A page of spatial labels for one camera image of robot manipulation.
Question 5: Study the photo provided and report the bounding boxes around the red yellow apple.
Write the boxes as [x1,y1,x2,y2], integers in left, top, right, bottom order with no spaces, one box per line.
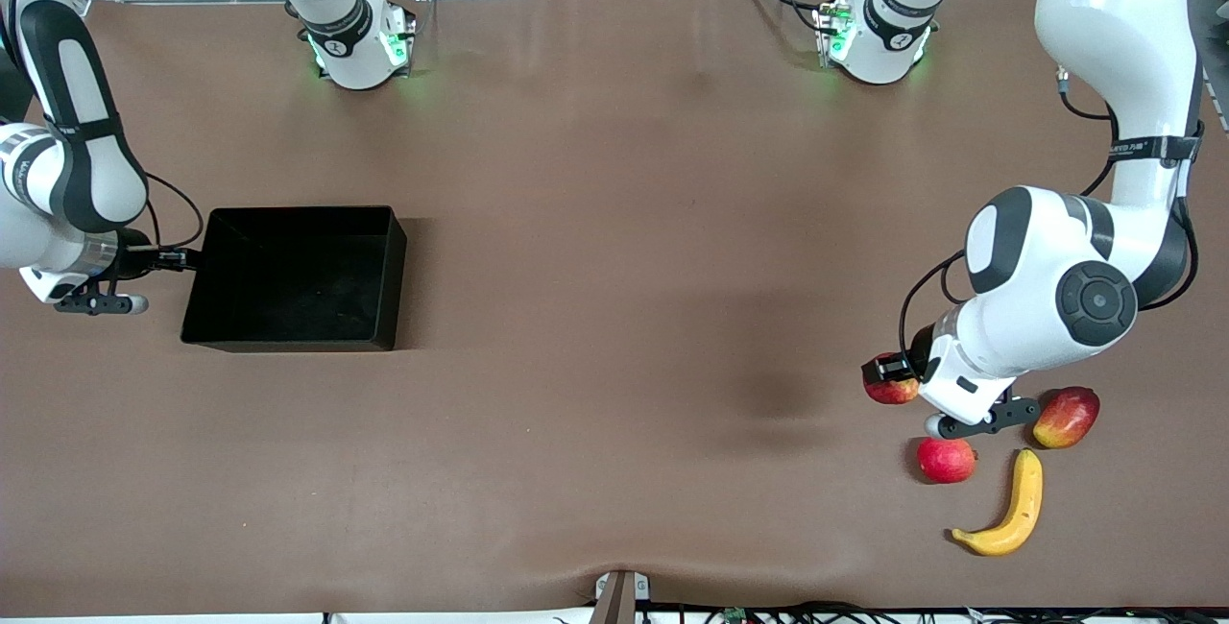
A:
[863,355,921,406]

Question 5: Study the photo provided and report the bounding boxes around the black plastic box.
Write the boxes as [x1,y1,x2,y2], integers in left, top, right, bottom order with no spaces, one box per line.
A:
[180,205,408,353]

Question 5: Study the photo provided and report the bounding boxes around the yellow banana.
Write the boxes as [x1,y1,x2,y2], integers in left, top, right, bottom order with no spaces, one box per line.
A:
[951,448,1044,558]

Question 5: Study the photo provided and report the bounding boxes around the red round fruit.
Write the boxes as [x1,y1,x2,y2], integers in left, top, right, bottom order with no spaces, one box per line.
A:
[915,434,979,485]

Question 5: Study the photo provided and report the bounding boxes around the red yellow mango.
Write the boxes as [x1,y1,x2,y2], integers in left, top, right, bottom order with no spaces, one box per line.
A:
[1033,386,1101,450]

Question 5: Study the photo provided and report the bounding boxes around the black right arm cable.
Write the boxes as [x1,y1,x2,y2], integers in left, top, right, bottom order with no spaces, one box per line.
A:
[142,171,205,252]

